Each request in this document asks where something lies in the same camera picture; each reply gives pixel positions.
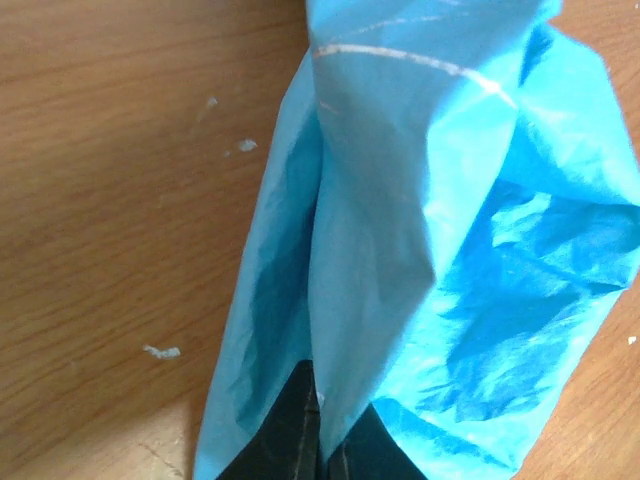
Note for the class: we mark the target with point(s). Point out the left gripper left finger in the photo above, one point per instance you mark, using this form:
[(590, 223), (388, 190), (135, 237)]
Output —
[(286, 446)]

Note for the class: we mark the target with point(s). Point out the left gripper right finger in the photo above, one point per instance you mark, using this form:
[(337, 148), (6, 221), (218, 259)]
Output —
[(369, 453)]

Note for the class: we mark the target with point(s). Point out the blue paper bouquet wrapper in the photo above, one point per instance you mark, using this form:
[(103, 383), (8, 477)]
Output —
[(449, 212)]

